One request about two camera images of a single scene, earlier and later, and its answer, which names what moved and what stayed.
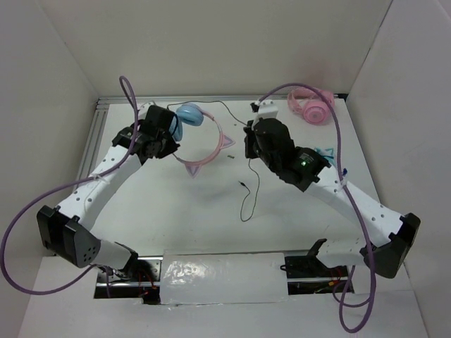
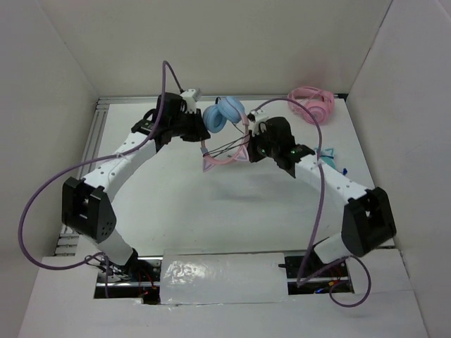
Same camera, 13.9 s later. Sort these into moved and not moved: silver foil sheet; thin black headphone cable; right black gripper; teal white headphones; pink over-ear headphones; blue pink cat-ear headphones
Moved: blue pink cat-ear headphones; thin black headphone cable
Not moved: right black gripper; pink over-ear headphones; silver foil sheet; teal white headphones
